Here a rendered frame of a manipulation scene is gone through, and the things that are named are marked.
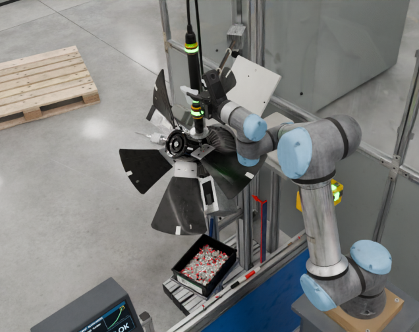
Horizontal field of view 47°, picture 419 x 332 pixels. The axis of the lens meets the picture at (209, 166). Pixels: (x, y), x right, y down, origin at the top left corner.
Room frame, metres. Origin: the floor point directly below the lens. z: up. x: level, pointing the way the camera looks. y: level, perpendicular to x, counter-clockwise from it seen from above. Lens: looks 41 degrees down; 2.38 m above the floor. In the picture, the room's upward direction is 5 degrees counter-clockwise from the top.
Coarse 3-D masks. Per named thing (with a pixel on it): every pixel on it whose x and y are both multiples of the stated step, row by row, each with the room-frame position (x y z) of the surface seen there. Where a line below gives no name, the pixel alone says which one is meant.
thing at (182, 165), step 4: (176, 164) 1.47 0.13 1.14; (180, 164) 1.47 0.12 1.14; (184, 164) 1.47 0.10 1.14; (188, 164) 1.48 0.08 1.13; (192, 164) 1.48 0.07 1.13; (196, 164) 1.48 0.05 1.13; (176, 168) 1.46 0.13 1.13; (180, 168) 1.46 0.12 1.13; (184, 168) 1.46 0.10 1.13; (188, 168) 1.46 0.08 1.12; (192, 168) 1.47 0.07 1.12; (196, 168) 1.47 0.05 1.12; (176, 172) 1.45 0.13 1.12; (180, 172) 1.45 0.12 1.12; (184, 172) 1.45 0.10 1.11; (188, 172) 1.45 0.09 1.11; (192, 172) 1.45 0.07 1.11; (196, 172) 1.46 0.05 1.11; (176, 176) 1.43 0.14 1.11; (180, 176) 1.44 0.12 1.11; (184, 176) 1.44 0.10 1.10; (188, 176) 1.44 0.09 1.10; (192, 176) 1.44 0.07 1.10
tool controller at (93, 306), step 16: (96, 288) 0.84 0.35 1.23; (112, 288) 0.83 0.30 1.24; (80, 304) 0.78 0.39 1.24; (96, 304) 0.77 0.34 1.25; (112, 304) 0.77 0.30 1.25; (128, 304) 0.78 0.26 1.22; (48, 320) 0.75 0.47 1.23; (64, 320) 0.74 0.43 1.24; (80, 320) 0.72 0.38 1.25; (96, 320) 0.73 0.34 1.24; (112, 320) 0.74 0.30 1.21; (128, 320) 0.76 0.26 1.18
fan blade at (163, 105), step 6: (162, 72) 1.79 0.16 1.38; (156, 78) 1.83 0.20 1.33; (162, 78) 1.77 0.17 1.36; (156, 84) 1.82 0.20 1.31; (162, 84) 1.76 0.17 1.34; (162, 90) 1.75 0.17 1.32; (156, 96) 1.81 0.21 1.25; (162, 96) 1.74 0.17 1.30; (156, 102) 1.82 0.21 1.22; (162, 102) 1.74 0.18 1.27; (168, 102) 1.68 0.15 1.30; (156, 108) 1.82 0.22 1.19; (162, 108) 1.76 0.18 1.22; (168, 108) 1.67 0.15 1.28; (162, 114) 1.77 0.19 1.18; (168, 114) 1.68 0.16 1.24; (168, 120) 1.71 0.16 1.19; (174, 126) 1.64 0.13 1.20
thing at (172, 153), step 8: (168, 136) 1.54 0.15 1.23; (176, 136) 1.52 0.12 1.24; (184, 136) 1.49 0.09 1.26; (168, 144) 1.52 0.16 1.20; (184, 144) 1.47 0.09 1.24; (192, 144) 1.48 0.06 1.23; (208, 144) 1.53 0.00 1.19; (168, 152) 1.49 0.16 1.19; (176, 152) 1.47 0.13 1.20; (184, 152) 1.45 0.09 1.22; (184, 160) 1.47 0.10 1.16; (192, 160) 1.51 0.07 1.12
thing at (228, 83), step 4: (224, 68) 1.72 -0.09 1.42; (228, 68) 1.66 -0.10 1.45; (232, 72) 1.60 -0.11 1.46; (220, 76) 1.71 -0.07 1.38; (224, 76) 1.64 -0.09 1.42; (228, 76) 1.60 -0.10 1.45; (232, 76) 1.57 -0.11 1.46; (224, 80) 1.61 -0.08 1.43; (228, 80) 1.57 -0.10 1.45; (232, 80) 1.55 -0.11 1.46; (236, 80) 1.53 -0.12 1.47; (224, 84) 1.58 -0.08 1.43; (228, 84) 1.55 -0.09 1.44; (232, 84) 1.52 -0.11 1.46; (224, 88) 1.55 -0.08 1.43; (228, 88) 1.52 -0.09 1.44; (232, 88) 1.51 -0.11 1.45
